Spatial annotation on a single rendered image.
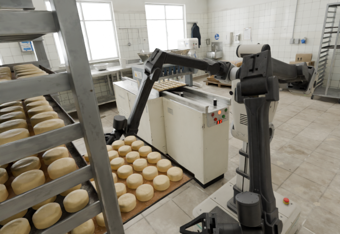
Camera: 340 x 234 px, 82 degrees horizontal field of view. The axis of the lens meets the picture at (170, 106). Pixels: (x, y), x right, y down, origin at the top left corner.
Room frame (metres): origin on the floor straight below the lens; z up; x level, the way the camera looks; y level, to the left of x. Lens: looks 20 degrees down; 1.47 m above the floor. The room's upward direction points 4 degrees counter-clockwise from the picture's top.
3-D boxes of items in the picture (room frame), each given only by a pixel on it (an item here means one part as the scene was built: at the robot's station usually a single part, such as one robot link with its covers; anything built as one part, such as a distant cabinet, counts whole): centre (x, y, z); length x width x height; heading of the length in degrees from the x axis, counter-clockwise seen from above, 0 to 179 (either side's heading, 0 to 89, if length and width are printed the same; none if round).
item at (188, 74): (2.35, 0.02, 1.01); 0.72 x 0.33 x 0.34; 121
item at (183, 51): (2.35, 0.02, 1.25); 0.56 x 0.29 x 0.14; 121
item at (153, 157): (0.62, 0.07, 1.05); 0.05 x 0.05 x 0.02
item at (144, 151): (0.67, 0.11, 1.05); 0.05 x 0.05 x 0.02
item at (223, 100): (2.52, -0.05, 0.87); 2.01 x 0.03 x 0.07; 31
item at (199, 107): (2.38, 0.20, 0.87); 2.01 x 0.03 x 0.07; 31
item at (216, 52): (6.59, -1.63, 0.93); 0.99 x 0.38 x 1.09; 37
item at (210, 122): (1.60, -0.42, 0.77); 0.24 x 0.04 x 0.14; 121
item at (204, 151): (1.92, -0.24, 0.45); 0.70 x 0.34 x 0.90; 31
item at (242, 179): (1.08, -0.50, 0.39); 0.13 x 0.13 x 0.40; 37
